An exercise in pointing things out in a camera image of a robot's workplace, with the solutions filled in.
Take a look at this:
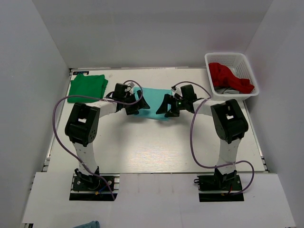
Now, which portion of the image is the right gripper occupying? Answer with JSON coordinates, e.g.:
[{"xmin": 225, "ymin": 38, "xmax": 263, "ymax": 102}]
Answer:
[{"xmin": 157, "ymin": 94, "xmax": 188, "ymax": 117}]

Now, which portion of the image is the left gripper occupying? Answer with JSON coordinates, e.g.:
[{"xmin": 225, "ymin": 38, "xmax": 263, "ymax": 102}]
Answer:
[{"xmin": 122, "ymin": 90, "xmax": 150, "ymax": 115}]

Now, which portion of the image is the teal t-shirt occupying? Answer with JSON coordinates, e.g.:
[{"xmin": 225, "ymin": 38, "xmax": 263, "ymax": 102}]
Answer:
[{"xmin": 136, "ymin": 87, "xmax": 171, "ymax": 121}]

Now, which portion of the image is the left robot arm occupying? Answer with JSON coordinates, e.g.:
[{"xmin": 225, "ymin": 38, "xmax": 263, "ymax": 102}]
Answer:
[{"xmin": 65, "ymin": 81, "xmax": 150, "ymax": 190}]

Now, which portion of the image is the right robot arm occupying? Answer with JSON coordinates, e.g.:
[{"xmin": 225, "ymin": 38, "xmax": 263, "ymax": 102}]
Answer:
[{"xmin": 156, "ymin": 85, "xmax": 248, "ymax": 190}]

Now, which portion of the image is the folded green t-shirt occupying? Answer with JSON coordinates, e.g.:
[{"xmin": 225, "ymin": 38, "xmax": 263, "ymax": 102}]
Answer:
[{"xmin": 69, "ymin": 74, "xmax": 108, "ymax": 98}]

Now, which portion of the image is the grey garment in basket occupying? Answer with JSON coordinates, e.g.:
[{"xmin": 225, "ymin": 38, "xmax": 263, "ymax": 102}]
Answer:
[{"xmin": 214, "ymin": 86, "xmax": 240, "ymax": 95}]

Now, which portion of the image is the red t-shirt in basket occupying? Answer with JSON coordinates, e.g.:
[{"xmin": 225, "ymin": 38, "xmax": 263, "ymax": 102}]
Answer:
[{"xmin": 208, "ymin": 63, "xmax": 255, "ymax": 94}]

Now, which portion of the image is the white plastic basket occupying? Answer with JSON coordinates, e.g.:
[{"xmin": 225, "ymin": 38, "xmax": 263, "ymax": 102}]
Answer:
[{"xmin": 205, "ymin": 52, "xmax": 259, "ymax": 101}]

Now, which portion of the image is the blue label sticker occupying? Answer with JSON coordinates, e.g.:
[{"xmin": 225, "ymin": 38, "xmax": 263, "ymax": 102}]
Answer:
[{"xmin": 73, "ymin": 71, "xmax": 89, "ymax": 75}]

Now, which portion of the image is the dark teal cloth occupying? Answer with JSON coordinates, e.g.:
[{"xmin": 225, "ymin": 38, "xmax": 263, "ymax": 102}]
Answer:
[{"xmin": 74, "ymin": 220, "xmax": 100, "ymax": 228}]

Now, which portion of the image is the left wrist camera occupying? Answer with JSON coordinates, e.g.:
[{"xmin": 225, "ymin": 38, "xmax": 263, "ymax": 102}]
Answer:
[{"xmin": 124, "ymin": 82, "xmax": 134, "ymax": 94}]

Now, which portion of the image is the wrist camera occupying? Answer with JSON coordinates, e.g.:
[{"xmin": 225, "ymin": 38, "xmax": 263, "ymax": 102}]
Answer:
[
  {"xmin": 171, "ymin": 86, "xmax": 182, "ymax": 97},
  {"xmin": 124, "ymin": 82, "xmax": 134, "ymax": 94}
]

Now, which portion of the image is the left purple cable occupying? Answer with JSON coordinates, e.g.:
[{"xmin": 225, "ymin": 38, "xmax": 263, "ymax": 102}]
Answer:
[{"xmin": 52, "ymin": 80, "xmax": 144, "ymax": 200}]

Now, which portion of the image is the purple cable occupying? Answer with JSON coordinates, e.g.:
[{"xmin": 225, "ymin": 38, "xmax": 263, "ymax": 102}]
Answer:
[
  {"xmin": 52, "ymin": 80, "xmax": 144, "ymax": 200},
  {"xmin": 171, "ymin": 82, "xmax": 255, "ymax": 197}
]

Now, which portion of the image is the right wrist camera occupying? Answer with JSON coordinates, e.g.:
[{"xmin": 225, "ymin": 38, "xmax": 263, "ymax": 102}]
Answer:
[{"xmin": 171, "ymin": 86, "xmax": 182, "ymax": 97}]

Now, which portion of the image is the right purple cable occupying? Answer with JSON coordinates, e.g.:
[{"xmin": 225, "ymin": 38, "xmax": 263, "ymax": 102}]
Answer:
[{"xmin": 171, "ymin": 82, "xmax": 255, "ymax": 197}]

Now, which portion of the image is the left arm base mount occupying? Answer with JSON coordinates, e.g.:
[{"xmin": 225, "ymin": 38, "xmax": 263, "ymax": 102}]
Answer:
[{"xmin": 69, "ymin": 174, "xmax": 120, "ymax": 201}]

